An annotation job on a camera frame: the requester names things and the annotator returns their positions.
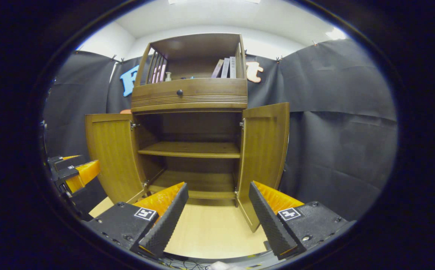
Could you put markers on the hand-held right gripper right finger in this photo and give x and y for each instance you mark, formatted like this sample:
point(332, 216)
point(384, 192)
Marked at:
point(269, 221)

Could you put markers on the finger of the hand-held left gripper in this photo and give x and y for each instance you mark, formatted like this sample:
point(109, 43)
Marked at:
point(84, 174)
point(65, 161)

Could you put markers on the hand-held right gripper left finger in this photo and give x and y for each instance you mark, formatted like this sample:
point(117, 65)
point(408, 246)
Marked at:
point(168, 221)

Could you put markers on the wooden cabinet door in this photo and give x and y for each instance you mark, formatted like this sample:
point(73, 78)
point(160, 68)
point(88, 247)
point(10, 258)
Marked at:
point(112, 157)
point(264, 150)

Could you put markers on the wooden double-door shoe cabinet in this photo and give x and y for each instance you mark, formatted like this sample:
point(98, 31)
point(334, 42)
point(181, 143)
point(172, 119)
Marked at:
point(191, 97)

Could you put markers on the wooden cabinet drawer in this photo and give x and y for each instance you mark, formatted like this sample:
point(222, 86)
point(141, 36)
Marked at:
point(195, 95)

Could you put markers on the black backdrop cloth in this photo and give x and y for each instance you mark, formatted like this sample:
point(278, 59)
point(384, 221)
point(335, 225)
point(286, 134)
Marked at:
point(344, 150)

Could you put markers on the clear pump bottle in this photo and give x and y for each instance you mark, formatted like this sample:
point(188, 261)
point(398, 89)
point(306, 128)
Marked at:
point(168, 77)

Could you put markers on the white book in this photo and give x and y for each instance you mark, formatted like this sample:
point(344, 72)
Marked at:
point(233, 67)

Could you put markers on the grey book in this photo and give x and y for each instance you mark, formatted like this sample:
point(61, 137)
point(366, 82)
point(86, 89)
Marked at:
point(225, 68)

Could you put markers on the small ceiling light panel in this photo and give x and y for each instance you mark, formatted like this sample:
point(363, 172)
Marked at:
point(336, 34)

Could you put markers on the large ceiling light panel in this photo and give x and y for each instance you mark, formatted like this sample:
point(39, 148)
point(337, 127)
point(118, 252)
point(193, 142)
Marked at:
point(213, 1)

